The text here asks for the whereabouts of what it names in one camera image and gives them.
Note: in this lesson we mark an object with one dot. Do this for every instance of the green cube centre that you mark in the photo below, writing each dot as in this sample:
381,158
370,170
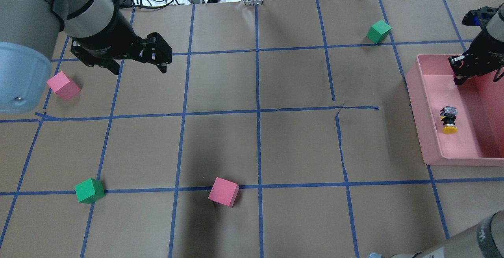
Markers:
89,191

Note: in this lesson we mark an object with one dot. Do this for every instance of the pink cube near person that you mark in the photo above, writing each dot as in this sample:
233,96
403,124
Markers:
63,86

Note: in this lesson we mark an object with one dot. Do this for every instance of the pink plastic bin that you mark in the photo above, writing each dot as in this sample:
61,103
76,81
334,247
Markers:
479,101

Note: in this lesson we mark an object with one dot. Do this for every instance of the pink cube front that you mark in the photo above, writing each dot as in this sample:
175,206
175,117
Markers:
224,192

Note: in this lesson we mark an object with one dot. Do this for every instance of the green cube near bin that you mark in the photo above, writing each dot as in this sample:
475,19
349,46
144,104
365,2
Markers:
378,31

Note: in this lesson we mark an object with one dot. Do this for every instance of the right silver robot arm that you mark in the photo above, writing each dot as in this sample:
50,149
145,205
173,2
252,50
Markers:
491,22

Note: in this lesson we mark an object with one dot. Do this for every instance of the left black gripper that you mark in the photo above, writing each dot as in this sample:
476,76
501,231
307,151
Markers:
116,40

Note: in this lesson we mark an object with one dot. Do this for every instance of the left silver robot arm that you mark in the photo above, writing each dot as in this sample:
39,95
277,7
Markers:
100,35

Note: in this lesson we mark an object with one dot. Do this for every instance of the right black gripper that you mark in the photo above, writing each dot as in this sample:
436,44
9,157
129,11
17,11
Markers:
481,48

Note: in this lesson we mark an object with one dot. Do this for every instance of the yellow push button switch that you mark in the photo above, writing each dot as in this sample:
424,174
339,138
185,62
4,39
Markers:
448,117

